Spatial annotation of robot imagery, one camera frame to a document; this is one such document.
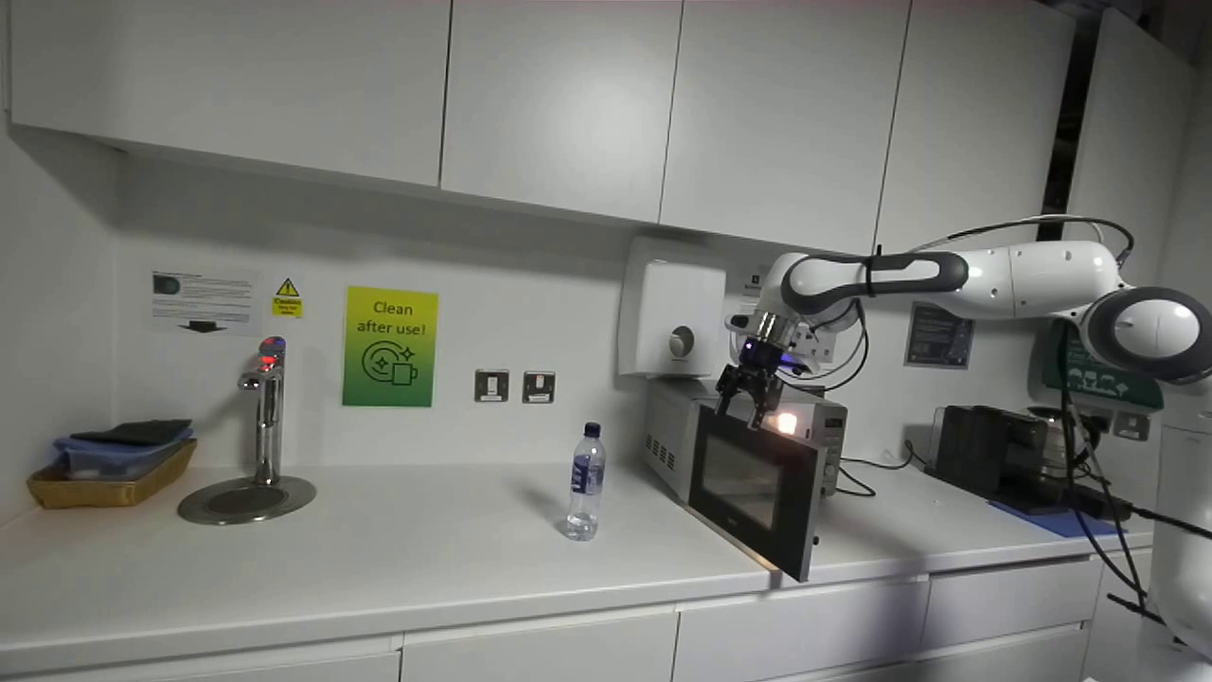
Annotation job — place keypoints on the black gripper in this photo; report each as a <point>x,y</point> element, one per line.
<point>753,370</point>

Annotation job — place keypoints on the wicker basket with cloths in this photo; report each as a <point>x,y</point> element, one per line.
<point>115,469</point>

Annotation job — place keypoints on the blue mat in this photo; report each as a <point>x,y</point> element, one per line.
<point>1061,519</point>

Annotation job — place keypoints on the chrome tap with drip tray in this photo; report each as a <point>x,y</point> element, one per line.
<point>262,491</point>

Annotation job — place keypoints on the white upper cabinets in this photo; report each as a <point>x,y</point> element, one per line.
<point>813,121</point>

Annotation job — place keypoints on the white paper towel dispenser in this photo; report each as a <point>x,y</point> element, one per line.
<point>673,320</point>

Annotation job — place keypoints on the white notice label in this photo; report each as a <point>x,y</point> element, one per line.
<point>197,302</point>

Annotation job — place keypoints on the right wall switch plate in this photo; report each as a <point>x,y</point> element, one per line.
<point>538,388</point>

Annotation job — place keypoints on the black coffee machine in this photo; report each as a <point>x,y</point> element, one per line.
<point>1017,461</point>

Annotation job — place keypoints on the green yellow clean sign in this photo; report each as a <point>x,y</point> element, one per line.
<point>391,347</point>

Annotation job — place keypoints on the white cabinets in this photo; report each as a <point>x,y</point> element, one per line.
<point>813,121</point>
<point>993,623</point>

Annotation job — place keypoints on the green first aid box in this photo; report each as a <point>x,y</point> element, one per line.
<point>1061,365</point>

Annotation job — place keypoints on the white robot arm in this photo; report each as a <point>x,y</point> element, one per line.
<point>1132,328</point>

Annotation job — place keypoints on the white lower cabinets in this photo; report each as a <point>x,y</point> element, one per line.
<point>993,623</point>

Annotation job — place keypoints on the black framed notice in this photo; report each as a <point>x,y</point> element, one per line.
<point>938,337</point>

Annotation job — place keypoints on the left wall switch plate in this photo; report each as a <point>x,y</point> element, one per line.
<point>491,388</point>

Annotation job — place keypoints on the wall switch plate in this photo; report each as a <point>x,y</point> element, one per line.
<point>491,388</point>
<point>538,388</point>

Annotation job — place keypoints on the black microwave door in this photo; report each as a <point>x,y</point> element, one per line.
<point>760,487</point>

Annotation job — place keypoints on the small yellow warning sticker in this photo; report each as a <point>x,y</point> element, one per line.
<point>285,302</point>

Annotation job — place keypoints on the silver microwave oven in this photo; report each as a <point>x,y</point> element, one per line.
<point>673,429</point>

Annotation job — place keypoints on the clear plastic water bottle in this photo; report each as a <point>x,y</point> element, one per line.
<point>583,487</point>

